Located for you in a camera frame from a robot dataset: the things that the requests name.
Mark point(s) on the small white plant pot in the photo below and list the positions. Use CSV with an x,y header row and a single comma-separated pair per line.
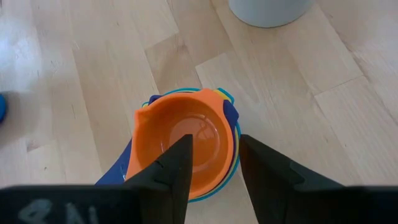
x,y
270,12

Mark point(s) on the medium blue measuring cup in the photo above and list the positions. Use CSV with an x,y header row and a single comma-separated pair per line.
x,y
2,107

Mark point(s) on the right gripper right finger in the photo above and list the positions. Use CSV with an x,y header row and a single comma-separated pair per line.
x,y
267,180

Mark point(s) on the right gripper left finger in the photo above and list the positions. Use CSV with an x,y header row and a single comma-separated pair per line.
x,y
174,174

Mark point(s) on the orange measuring cup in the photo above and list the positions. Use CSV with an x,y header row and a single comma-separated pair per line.
x,y
186,124

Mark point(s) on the navy measuring cup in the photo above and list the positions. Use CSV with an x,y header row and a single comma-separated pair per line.
x,y
115,174

